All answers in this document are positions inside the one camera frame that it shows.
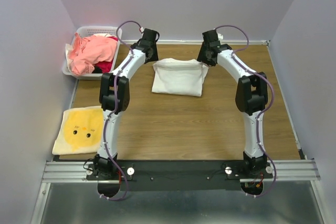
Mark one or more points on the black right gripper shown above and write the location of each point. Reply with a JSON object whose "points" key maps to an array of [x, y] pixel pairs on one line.
{"points": [[202, 48]]}

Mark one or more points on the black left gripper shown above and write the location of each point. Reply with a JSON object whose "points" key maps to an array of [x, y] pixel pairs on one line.
{"points": [[154, 46]]}

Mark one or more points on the white floral print t-shirt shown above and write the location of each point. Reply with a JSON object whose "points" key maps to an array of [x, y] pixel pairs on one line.
{"points": [[179, 77]]}

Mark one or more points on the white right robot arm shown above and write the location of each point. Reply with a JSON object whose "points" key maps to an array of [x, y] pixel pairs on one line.
{"points": [[251, 99]]}

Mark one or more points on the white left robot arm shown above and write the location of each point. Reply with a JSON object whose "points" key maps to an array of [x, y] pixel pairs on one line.
{"points": [[114, 97]]}

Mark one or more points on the red garment in basket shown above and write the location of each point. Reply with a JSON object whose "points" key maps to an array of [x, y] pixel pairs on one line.
{"points": [[106, 58]]}

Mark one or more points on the pink t-shirt in basket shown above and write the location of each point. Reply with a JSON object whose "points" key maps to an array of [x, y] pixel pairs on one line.
{"points": [[83, 53]]}

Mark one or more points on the white plastic laundry basket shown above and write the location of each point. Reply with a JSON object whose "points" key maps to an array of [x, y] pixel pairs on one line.
{"points": [[86, 31]]}

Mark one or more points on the folded yellow chick t-shirt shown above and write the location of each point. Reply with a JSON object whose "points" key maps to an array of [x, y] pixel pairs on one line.
{"points": [[80, 131]]}

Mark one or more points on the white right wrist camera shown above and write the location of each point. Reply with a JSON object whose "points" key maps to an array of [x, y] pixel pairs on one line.
{"points": [[220, 36]]}

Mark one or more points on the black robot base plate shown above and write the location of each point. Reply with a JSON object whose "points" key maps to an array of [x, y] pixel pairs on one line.
{"points": [[175, 175]]}

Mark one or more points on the aluminium front rail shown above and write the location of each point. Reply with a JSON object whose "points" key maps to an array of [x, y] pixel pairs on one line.
{"points": [[287, 170]]}

